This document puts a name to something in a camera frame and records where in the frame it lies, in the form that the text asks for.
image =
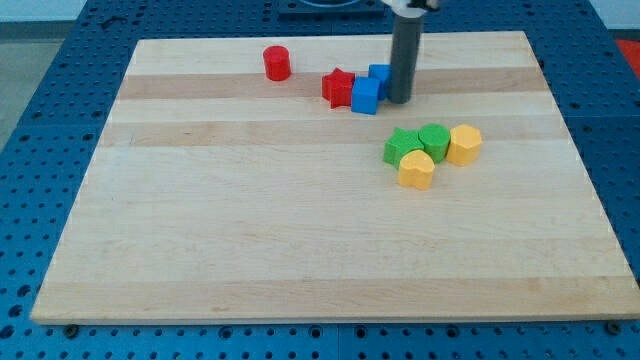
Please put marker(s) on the red star block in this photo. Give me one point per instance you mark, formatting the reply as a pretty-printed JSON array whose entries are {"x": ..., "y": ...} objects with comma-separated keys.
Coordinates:
[{"x": 336, "y": 87}]

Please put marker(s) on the light wooden board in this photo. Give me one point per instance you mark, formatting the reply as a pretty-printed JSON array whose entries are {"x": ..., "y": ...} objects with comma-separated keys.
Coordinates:
[{"x": 217, "y": 196}]

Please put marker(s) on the red cylinder block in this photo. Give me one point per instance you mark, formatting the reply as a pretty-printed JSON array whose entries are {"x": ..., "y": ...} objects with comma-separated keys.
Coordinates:
[{"x": 277, "y": 63}]

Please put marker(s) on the yellow heart block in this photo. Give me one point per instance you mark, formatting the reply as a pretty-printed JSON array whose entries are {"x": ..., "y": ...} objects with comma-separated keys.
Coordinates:
[{"x": 416, "y": 170}]

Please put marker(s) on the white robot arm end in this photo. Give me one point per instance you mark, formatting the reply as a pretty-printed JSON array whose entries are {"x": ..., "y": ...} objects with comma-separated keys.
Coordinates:
[{"x": 412, "y": 9}]

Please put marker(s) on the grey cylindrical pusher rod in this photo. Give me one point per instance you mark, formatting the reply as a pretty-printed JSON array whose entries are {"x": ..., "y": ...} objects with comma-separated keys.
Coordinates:
[{"x": 406, "y": 37}]

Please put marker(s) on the green cylinder block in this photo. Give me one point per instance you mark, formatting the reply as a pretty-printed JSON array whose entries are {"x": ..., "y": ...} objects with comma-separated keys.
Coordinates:
[{"x": 435, "y": 139}]

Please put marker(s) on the yellow hexagon block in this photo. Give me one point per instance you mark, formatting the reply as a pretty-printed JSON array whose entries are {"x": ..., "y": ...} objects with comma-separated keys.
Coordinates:
[{"x": 464, "y": 146}]

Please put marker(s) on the blue block rear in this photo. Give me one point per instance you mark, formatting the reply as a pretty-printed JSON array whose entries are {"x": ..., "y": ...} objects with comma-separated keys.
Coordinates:
[{"x": 382, "y": 73}]

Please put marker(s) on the blue cube block front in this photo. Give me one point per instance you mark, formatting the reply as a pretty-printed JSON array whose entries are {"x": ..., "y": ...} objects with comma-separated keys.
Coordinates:
[{"x": 364, "y": 98}]

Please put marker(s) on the green star block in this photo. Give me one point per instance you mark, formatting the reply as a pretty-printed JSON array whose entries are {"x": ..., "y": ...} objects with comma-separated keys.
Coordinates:
[{"x": 401, "y": 142}]

